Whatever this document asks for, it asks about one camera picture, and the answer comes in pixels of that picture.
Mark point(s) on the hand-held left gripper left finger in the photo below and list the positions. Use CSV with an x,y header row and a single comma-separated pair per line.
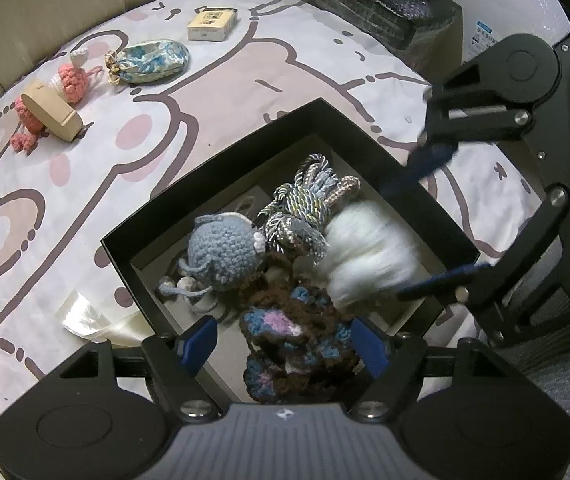
x,y
199,344

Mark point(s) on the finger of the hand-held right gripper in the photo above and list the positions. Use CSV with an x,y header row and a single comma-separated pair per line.
x,y
430,157
445,280

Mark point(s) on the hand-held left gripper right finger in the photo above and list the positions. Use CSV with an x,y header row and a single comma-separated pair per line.
x,y
371,349

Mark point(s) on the white yarn ball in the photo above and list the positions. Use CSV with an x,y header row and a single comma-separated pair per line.
x,y
370,255

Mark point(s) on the dark brown blue crochet piece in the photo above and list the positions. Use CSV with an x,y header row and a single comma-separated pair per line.
x,y
290,340

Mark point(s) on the grey crochet doll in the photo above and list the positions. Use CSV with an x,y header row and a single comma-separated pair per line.
x,y
222,250

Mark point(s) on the black box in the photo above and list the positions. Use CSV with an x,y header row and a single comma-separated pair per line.
x,y
315,115

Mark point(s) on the small cream box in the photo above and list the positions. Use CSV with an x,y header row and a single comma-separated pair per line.
x,y
212,24

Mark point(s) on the beige wooden block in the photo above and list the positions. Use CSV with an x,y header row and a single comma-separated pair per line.
x,y
52,112

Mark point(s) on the blue floral pouch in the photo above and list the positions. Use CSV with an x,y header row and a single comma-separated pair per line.
x,y
152,62

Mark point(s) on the pink crochet doll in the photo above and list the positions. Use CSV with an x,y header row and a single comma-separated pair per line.
x,y
72,80

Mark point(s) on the white ribbon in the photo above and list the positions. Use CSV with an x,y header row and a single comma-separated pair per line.
x,y
95,320

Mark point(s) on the white bubble mailer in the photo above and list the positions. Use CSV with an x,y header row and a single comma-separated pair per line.
x,y
510,5

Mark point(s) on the black wrapped bundle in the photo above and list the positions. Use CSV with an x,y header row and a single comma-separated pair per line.
x,y
365,0

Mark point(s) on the bear printed blanket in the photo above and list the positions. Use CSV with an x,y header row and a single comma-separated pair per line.
x,y
245,90

